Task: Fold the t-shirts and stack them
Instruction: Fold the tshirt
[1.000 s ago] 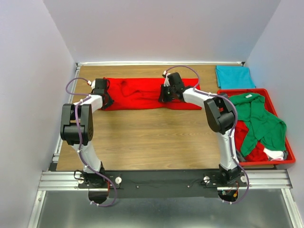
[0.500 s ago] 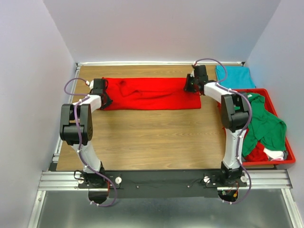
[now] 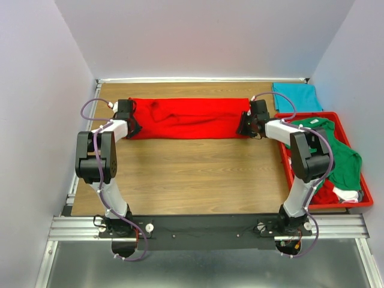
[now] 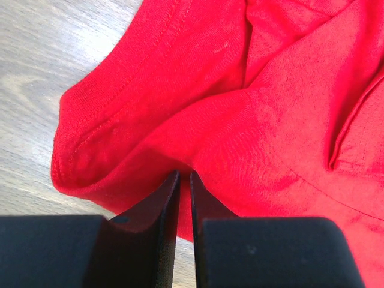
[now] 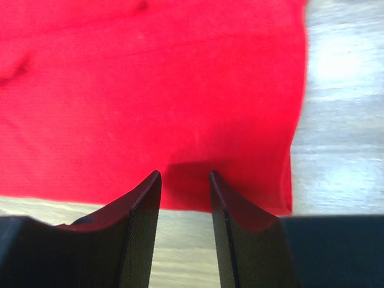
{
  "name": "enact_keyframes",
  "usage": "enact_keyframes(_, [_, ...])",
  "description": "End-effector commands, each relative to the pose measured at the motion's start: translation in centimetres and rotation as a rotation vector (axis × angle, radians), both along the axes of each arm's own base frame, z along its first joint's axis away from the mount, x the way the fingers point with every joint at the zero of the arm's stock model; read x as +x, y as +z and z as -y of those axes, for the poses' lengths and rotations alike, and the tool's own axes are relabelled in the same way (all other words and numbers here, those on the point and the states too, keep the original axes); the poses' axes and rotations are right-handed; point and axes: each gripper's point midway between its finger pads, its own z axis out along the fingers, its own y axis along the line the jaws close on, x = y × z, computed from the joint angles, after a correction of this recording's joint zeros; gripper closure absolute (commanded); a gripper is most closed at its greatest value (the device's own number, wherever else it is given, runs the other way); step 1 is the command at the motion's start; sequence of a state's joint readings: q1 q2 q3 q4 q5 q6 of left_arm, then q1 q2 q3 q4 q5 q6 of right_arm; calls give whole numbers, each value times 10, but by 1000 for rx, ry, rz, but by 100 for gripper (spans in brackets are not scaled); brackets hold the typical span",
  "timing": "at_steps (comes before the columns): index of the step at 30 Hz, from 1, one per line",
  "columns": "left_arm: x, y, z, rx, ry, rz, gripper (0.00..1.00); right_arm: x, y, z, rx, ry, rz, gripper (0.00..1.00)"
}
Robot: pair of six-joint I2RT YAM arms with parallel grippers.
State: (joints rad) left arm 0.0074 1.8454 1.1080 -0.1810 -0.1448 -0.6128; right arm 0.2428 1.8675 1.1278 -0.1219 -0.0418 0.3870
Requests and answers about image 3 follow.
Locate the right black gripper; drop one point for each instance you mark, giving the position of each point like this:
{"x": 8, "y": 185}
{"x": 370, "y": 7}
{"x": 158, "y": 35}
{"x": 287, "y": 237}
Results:
{"x": 240, "y": 128}

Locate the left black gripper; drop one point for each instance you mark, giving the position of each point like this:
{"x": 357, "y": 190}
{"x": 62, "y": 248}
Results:
{"x": 136, "y": 129}

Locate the red t-shirt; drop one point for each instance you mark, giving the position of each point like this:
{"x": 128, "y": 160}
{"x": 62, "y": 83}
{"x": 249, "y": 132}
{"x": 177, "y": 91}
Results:
{"x": 189, "y": 118}
{"x": 324, "y": 194}

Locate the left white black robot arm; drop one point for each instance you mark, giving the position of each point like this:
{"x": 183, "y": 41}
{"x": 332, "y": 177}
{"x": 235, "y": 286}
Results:
{"x": 96, "y": 163}

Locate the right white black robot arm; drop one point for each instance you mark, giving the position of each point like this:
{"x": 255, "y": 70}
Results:
{"x": 311, "y": 161}

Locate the folded blue t-shirt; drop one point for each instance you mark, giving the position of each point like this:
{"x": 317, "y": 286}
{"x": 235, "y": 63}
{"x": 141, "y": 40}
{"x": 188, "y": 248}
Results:
{"x": 302, "y": 95}

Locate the red t-shirt in bin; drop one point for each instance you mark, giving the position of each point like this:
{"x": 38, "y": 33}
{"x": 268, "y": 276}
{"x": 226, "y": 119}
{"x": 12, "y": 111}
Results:
{"x": 324, "y": 194}

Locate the green t-shirt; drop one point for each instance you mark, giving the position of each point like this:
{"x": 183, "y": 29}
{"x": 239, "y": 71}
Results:
{"x": 347, "y": 169}

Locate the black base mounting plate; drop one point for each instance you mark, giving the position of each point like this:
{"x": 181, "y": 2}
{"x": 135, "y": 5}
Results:
{"x": 199, "y": 232}

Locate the white t-shirt in bin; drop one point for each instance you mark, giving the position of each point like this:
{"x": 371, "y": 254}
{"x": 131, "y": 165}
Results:
{"x": 346, "y": 196}

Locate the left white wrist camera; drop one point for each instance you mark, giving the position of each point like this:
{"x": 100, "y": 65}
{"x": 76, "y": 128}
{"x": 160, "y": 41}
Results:
{"x": 113, "y": 106}

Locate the aluminium rail frame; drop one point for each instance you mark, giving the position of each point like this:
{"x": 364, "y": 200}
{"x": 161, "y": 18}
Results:
{"x": 73, "y": 226}

